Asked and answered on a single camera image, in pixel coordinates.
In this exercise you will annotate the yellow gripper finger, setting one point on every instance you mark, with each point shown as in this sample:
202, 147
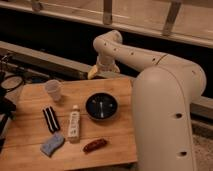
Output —
93, 72

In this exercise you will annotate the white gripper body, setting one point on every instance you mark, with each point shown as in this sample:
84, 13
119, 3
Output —
106, 63

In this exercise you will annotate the white bottle with label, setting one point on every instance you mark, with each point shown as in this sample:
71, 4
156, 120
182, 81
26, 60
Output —
73, 134

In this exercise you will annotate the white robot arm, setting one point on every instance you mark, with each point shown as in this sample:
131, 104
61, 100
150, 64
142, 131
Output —
161, 98

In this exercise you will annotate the dark blue bowl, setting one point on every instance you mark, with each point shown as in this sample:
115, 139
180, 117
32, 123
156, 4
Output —
101, 106

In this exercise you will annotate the wooden board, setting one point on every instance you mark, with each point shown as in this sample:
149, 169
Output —
87, 143

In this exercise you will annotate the black white striped cloth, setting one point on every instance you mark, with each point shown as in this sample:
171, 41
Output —
51, 119

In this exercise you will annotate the red brown sausage toy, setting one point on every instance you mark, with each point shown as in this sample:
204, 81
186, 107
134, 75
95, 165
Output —
94, 145

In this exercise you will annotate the black equipment at left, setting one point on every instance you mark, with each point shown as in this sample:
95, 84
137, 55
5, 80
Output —
6, 108

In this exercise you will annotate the round black ring object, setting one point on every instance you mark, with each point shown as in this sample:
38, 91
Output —
12, 82

